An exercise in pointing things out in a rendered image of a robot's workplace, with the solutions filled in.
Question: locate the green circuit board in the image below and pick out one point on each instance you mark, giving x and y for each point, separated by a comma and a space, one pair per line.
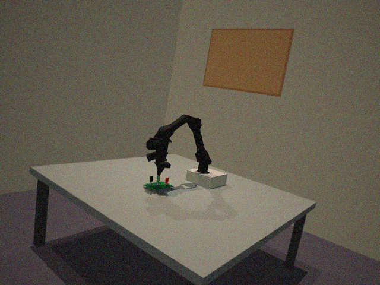
158, 185

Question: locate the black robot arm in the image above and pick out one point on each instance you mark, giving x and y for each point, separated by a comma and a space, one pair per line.
162, 138

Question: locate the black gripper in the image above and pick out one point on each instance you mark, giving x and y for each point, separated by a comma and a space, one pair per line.
162, 163

